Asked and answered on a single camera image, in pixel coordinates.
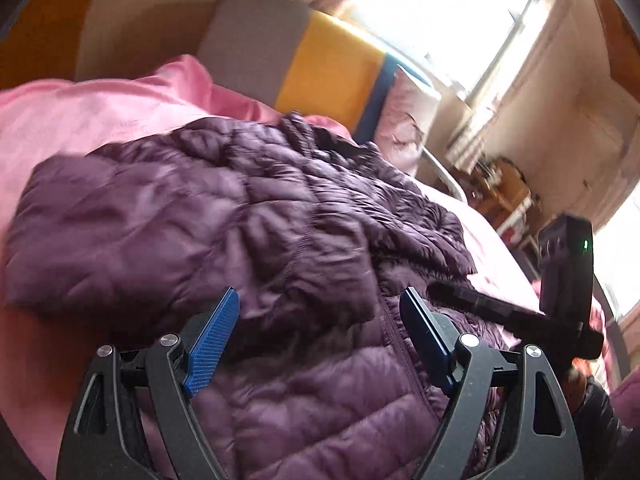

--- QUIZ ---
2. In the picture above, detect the right pink curtain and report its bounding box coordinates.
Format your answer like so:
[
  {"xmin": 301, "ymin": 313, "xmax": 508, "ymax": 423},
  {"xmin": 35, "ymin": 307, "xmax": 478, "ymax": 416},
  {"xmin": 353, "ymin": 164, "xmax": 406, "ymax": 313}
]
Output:
[{"xmin": 446, "ymin": 0, "xmax": 572, "ymax": 172}]

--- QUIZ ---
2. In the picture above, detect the grey yellow blue headboard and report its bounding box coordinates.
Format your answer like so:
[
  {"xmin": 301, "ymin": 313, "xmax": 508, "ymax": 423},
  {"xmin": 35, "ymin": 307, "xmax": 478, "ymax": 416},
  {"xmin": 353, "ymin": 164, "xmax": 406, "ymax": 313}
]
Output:
[{"xmin": 196, "ymin": 0, "xmax": 440, "ymax": 143}]

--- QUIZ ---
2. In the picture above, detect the person's right hand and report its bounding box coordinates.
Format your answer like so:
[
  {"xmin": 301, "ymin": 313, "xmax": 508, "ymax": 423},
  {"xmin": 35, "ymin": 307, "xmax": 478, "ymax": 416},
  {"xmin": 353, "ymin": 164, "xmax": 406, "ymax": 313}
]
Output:
[{"xmin": 560, "ymin": 360, "xmax": 587, "ymax": 413}]

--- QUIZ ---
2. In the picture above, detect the bright window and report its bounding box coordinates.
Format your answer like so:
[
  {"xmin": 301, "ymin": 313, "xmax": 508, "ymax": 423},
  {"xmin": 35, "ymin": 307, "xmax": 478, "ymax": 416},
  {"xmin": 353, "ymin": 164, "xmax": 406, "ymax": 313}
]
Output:
[{"xmin": 341, "ymin": 0, "xmax": 535, "ymax": 100}]

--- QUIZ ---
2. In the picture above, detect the pink bed cover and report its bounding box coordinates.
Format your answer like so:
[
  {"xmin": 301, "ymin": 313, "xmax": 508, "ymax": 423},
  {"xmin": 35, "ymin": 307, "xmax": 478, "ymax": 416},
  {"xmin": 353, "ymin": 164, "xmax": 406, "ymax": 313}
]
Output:
[{"xmin": 0, "ymin": 53, "xmax": 547, "ymax": 480}]

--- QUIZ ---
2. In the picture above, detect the purple quilted down jacket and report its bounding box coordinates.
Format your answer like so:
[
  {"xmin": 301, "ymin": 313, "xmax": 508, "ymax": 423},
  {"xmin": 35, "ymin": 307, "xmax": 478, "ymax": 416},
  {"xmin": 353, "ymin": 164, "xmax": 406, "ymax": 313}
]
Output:
[{"xmin": 3, "ymin": 112, "xmax": 516, "ymax": 480}]

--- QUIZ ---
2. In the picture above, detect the wooden desk with clutter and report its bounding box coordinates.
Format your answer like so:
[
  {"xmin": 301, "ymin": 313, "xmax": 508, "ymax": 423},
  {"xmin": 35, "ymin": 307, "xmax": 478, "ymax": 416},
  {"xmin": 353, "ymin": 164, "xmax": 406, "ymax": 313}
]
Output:
[{"xmin": 469, "ymin": 156, "xmax": 535, "ymax": 247}]

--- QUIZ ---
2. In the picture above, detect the white deer print pillow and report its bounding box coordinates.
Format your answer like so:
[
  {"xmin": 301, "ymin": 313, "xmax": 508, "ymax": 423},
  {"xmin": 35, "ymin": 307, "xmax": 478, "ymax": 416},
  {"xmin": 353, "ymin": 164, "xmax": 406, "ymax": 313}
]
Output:
[{"xmin": 373, "ymin": 66, "xmax": 442, "ymax": 177}]

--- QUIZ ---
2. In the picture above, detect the grey curved bed rail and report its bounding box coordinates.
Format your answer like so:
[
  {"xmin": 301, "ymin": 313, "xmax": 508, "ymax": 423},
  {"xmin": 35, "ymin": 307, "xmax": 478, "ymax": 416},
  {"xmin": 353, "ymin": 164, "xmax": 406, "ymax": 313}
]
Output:
[{"xmin": 421, "ymin": 146, "xmax": 469, "ymax": 205}]

